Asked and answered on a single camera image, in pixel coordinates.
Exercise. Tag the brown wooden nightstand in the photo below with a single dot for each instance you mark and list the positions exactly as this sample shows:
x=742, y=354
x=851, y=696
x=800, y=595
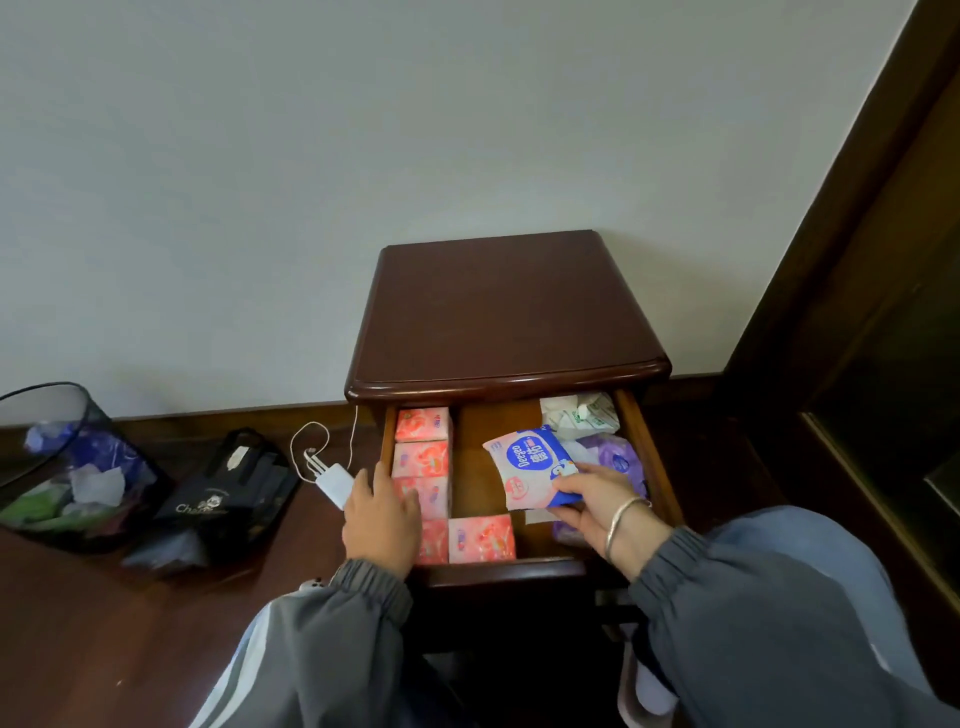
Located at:
x=506, y=315

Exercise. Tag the dark wooden wardrobe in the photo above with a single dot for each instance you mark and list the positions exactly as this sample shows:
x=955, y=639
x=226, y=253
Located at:
x=870, y=337

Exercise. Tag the blue purple plastic wrapper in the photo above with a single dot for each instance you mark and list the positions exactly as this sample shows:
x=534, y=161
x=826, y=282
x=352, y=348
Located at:
x=97, y=446

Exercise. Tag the person's right thumb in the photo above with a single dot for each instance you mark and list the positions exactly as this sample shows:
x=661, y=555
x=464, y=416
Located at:
x=592, y=472

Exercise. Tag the white green plastic packet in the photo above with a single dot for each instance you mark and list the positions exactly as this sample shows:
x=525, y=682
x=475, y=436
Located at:
x=579, y=414

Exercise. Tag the brown wooden drawer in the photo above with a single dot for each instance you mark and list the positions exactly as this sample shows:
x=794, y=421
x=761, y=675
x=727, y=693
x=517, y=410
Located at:
x=476, y=457

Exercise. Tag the person's left fingers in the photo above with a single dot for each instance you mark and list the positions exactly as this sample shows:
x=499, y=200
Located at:
x=364, y=487

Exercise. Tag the white charger plug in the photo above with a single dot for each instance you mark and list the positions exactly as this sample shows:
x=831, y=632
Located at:
x=335, y=484

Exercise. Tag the blue pink wet wipes packet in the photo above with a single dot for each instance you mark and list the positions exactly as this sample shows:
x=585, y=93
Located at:
x=529, y=465

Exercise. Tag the person's left hand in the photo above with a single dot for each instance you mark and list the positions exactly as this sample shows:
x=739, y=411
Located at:
x=382, y=525

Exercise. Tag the person's right forearm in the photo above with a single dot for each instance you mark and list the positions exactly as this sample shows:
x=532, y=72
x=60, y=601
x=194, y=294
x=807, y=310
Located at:
x=757, y=637

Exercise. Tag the person's right hand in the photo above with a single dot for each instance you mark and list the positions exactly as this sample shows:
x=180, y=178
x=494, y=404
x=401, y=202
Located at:
x=604, y=499

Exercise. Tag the pink tissue packet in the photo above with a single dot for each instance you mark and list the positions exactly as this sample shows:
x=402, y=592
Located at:
x=422, y=424
x=434, y=541
x=435, y=496
x=481, y=538
x=421, y=458

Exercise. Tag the purple plastic packet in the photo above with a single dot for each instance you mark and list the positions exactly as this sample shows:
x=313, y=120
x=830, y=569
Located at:
x=619, y=454

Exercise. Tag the person's leg in blue jeans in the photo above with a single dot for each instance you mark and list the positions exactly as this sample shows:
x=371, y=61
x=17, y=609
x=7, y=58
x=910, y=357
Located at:
x=817, y=547

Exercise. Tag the person's left forearm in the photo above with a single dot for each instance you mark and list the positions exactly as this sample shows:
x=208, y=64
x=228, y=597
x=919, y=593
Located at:
x=322, y=652

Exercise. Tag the crumpled white tissue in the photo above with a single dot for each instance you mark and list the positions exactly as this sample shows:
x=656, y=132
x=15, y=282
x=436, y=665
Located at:
x=97, y=486

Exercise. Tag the black mesh trash bin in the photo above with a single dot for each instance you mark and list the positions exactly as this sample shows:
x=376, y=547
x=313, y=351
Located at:
x=67, y=472

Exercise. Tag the black bag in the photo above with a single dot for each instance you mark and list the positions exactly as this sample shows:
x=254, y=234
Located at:
x=225, y=495

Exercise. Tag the green wrapper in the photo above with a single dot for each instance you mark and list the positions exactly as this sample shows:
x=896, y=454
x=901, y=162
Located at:
x=34, y=504

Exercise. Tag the white shoe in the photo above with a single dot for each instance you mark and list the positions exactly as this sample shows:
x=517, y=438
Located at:
x=645, y=694

